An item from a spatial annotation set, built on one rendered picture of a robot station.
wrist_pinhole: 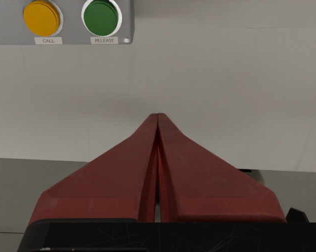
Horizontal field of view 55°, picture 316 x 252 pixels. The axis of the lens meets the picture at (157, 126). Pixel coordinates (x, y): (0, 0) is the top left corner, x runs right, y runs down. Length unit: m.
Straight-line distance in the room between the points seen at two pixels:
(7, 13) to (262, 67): 0.39
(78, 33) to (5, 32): 0.09
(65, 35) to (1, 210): 1.97
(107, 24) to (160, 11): 0.13
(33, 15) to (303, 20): 0.39
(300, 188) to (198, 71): 1.67
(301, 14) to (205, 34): 0.15
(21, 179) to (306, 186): 1.75
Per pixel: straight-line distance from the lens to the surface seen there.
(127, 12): 0.39
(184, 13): 0.49
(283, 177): 2.01
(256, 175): 0.83
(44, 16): 0.40
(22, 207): 2.22
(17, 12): 0.42
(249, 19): 0.51
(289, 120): 0.62
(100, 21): 0.38
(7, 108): 0.62
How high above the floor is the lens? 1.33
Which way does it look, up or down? 56 degrees down
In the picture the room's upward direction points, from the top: 180 degrees clockwise
